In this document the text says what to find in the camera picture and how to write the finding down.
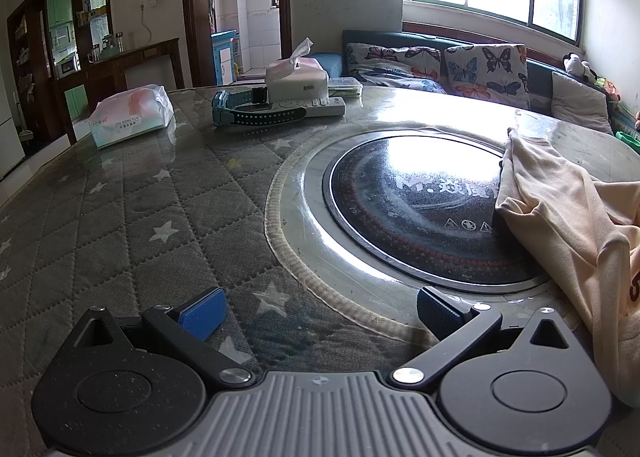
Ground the round black induction cooktop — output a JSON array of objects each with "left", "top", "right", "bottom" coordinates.
[{"left": 322, "top": 130, "right": 551, "bottom": 295}]

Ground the teal sofa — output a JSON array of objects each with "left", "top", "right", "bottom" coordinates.
[{"left": 341, "top": 30, "right": 640, "bottom": 138}]

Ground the dark wooden sideboard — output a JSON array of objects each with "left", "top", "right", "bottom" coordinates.
[{"left": 50, "top": 37, "right": 181, "bottom": 144}]

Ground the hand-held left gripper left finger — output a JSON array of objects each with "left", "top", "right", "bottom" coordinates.
[{"left": 60, "top": 286, "right": 256, "bottom": 388}]

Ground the butterfly print cushion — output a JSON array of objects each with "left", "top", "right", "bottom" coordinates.
[
  {"left": 444, "top": 44, "right": 531, "bottom": 110},
  {"left": 344, "top": 42, "right": 448, "bottom": 95}
]

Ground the dark wooden display cabinet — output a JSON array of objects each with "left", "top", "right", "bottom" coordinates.
[{"left": 7, "top": 0, "right": 111, "bottom": 143}]

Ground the clear green plastic box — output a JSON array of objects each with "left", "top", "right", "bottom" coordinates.
[{"left": 327, "top": 77, "right": 362, "bottom": 99}]

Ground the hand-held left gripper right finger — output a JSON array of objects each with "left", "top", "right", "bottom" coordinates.
[{"left": 387, "top": 286, "right": 583, "bottom": 390}]

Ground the grey cushion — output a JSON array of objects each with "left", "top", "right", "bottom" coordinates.
[{"left": 551, "top": 71, "right": 615, "bottom": 135}]

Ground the cream sweatshirt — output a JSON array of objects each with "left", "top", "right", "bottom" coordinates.
[{"left": 494, "top": 127, "right": 640, "bottom": 408}]

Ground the white tissue box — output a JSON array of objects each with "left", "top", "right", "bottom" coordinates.
[{"left": 265, "top": 37, "right": 329, "bottom": 103}]

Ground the white refrigerator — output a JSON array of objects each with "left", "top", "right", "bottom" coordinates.
[{"left": 0, "top": 72, "right": 26, "bottom": 179}]

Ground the dark wooden door frame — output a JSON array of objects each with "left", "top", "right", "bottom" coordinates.
[{"left": 180, "top": 0, "right": 293, "bottom": 88}]

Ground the blue and white box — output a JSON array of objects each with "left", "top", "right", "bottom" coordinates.
[{"left": 211, "top": 30, "right": 241, "bottom": 85}]

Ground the panda plush toy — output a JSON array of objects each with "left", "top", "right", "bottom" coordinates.
[{"left": 562, "top": 53, "right": 598, "bottom": 83}]

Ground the white remote control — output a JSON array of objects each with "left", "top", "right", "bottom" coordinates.
[{"left": 270, "top": 96, "right": 347, "bottom": 119}]

